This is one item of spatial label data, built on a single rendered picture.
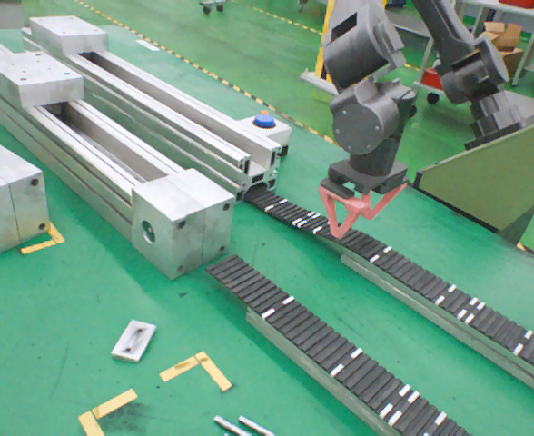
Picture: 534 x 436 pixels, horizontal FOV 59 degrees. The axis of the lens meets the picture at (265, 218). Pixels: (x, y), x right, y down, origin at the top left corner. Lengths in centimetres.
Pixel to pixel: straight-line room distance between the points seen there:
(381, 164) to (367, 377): 26
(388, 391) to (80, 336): 33
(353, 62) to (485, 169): 39
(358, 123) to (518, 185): 42
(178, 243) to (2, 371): 23
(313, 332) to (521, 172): 49
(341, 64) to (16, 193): 43
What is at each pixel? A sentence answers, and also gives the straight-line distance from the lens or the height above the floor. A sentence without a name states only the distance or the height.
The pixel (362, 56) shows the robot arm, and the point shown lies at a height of 107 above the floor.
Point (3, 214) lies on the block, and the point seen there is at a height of 83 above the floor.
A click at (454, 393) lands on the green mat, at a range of 59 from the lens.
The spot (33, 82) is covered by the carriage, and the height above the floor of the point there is 90.
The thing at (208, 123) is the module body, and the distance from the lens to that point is 90.
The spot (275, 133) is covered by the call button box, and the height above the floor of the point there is 84.
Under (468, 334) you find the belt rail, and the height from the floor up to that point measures 79.
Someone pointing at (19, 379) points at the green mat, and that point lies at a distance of 55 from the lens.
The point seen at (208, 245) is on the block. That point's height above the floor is 81.
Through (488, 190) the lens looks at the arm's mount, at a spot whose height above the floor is 84.
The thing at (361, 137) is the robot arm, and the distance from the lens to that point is 53.
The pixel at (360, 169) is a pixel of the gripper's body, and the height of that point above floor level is 93.
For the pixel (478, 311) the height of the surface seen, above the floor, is 81.
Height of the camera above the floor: 120
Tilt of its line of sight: 34 degrees down
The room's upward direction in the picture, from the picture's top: 9 degrees clockwise
